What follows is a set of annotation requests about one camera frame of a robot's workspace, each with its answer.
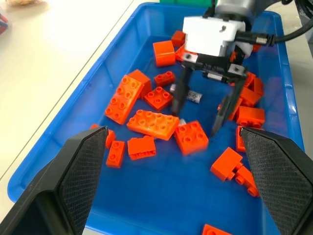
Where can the clear bag with coloured items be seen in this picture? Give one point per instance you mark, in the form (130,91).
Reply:
(3,23)

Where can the small grey battery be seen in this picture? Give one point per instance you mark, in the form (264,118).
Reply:
(182,121)

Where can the orange curved block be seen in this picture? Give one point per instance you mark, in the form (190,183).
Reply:
(163,52)

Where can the flat orange eight-stud brick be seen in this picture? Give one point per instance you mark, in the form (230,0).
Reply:
(152,123)

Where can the small orange two-stud brick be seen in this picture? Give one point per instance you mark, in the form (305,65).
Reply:
(164,77)
(116,154)

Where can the battery with grey label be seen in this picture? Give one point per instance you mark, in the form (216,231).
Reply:
(194,96)

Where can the orange four-stud brick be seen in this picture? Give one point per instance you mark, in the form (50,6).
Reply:
(190,137)
(157,98)

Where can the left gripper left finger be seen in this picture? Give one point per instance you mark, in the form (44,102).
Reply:
(73,176)

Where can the blue plastic bin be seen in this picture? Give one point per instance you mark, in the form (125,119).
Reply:
(171,195)

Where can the green plastic bin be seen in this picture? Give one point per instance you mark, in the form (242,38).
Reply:
(185,2)

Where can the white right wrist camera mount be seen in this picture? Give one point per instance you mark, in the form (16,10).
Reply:
(207,34)

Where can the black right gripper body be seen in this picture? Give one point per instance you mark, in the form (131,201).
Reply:
(212,64)

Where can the large orange eight-stud brick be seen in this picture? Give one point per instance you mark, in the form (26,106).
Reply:
(124,99)

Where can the brown woven item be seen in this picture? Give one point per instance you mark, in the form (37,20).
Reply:
(18,2)

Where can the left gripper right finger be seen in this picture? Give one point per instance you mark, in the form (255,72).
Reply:
(278,176)

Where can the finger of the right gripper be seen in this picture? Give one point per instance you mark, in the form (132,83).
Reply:
(179,98)
(223,115)

